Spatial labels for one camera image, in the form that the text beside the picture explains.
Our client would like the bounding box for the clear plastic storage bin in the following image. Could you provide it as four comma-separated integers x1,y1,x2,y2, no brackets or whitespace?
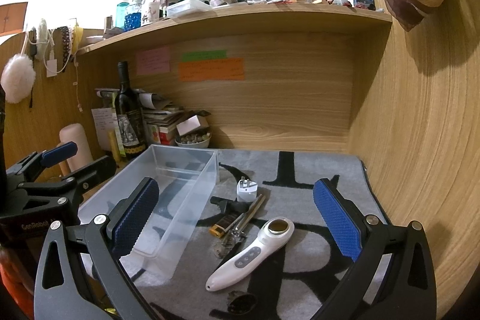
78,145,218,280

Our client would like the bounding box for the white handheld facial massager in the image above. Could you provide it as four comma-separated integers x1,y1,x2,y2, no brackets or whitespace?
205,217,295,292

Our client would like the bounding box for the black gold lighter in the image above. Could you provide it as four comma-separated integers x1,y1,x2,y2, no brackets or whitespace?
209,213,242,238

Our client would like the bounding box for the white plug adapter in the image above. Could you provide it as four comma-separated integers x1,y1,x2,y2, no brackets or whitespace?
236,176,258,203

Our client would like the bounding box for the silver metal tube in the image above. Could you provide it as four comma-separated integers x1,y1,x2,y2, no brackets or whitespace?
233,194,266,236

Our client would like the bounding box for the small dark faceted cup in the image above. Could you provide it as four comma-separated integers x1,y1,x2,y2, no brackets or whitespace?
227,291,258,316

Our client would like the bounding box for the white handwritten note paper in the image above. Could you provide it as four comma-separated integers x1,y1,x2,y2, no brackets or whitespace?
91,108,115,151

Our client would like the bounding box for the dark wine bottle elephant label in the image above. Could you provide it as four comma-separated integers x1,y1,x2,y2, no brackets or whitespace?
115,61,147,160

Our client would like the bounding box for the stack of books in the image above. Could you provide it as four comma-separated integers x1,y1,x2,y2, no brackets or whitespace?
142,104,186,145

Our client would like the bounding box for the white fluffy pompom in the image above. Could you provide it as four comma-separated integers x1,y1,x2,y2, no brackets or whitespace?
1,54,36,104

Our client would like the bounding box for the white bowl of stones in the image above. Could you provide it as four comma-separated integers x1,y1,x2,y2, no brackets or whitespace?
175,132,212,149

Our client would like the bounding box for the small white cardboard box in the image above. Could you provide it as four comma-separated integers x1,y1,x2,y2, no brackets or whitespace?
176,115,209,136

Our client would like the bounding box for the pink sticky note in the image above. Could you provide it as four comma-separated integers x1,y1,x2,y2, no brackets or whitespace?
135,46,171,76

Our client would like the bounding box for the green sticky note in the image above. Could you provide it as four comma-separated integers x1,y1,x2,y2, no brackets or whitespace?
181,49,227,62

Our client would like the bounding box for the grey rug with letters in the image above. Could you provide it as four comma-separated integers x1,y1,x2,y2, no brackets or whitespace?
124,149,383,319

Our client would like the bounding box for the blue dotted glass bottle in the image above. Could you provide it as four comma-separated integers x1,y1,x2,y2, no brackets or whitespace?
124,0,143,32

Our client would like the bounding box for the orange sticky note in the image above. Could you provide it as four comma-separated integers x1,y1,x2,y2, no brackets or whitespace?
178,58,245,82

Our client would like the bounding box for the white tray on shelf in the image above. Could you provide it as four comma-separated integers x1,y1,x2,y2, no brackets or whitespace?
166,0,212,19

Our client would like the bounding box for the wooden shelf board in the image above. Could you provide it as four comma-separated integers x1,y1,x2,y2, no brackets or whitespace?
77,3,392,56

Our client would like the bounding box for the pink mug with handle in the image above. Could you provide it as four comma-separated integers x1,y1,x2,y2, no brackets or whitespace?
55,122,95,177

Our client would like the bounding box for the white charger with cable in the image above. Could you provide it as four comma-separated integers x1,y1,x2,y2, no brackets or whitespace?
28,19,74,77

